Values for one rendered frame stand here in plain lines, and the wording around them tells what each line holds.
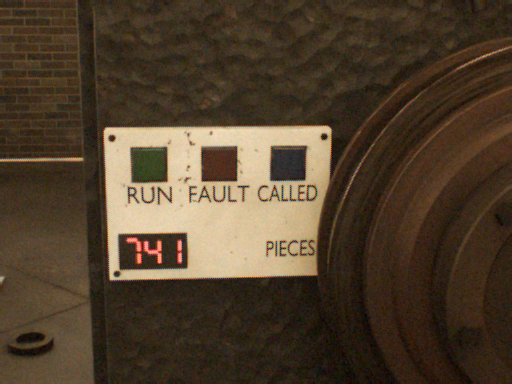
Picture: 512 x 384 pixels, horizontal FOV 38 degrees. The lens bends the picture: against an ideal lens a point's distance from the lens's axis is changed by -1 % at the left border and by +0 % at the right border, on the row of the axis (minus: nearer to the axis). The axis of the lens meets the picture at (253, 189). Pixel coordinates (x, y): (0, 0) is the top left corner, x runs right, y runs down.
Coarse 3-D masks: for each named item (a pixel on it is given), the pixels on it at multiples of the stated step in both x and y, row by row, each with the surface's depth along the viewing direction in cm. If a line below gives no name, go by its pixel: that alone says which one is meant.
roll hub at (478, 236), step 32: (480, 192) 70; (480, 224) 68; (448, 256) 70; (480, 256) 68; (448, 288) 69; (480, 288) 69; (448, 320) 70; (480, 320) 70; (448, 352) 75; (480, 352) 71
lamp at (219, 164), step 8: (208, 152) 85; (216, 152) 85; (224, 152) 85; (232, 152) 85; (208, 160) 85; (216, 160) 85; (224, 160) 86; (232, 160) 86; (208, 168) 86; (216, 168) 86; (224, 168) 86; (232, 168) 86; (208, 176) 86; (216, 176) 86; (224, 176) 86; (232, 176) 86
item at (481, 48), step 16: (464, 48) 79; (480, 48) 79; (496, 48) 79; (432, 64) 79; (448, 64) 79; (416, 80) 79; (400, 96) 79; (384, 112) 79; (368, 128) 80; (352, 144) 80; (336, 176) 81; (336, 192) 81; (320, 224) 82; (320, 240) 82; (320, 256) 83; (320, 272) 83; (320, 288) 84; (336, 336) 85
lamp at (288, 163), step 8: (280, 152) 86; (288, 152) 86; (296, 152) 86; (304, 152) 86; (280, 160) 86; (288, 160) 86; (296, 160) 86; (304, 160) 87; (280, 168) 86; (288, 168) 86; (296, 168) 87; (280, 176) 87; (288, 176) 87; (296, 176) 87
